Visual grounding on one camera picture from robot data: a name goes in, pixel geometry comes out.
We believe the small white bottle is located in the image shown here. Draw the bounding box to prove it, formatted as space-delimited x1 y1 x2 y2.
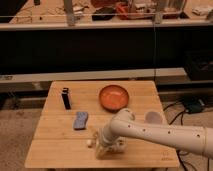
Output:
86 139 95 148

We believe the black power adapter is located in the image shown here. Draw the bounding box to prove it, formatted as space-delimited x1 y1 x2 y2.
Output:
182 98 204 114

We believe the black cable on floor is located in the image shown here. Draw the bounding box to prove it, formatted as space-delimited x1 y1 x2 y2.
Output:
162 101 188 126

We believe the orange ceramic bowl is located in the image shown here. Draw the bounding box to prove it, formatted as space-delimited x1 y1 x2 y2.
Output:
99 85 129 111

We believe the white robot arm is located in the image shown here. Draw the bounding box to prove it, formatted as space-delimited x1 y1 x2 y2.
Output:
98 108 213 159

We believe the black box at right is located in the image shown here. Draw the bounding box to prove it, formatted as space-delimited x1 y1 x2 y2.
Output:
184 50 213 81

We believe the black object on shelf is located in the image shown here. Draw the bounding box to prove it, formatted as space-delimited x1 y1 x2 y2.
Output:
92 7 115 21

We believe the white paper cup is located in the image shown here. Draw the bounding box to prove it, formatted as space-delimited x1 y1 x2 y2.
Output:
145 111 163 124

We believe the wooden table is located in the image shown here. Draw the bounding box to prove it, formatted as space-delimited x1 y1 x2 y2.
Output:
25 81 179 169

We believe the black rectangular block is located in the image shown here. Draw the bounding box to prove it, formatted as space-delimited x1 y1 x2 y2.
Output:
61 87 71 110

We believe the vertical metal post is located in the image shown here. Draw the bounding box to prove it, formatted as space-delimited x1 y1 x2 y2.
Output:
63 0 75 26

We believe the blue sponge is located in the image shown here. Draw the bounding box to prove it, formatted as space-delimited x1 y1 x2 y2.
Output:
73 111 88 130

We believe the red tool on shelf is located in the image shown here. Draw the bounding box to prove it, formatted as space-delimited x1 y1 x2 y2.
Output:
116 2 132 20

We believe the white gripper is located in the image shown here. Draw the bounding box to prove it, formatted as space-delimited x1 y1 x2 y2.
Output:
94 129 126 159

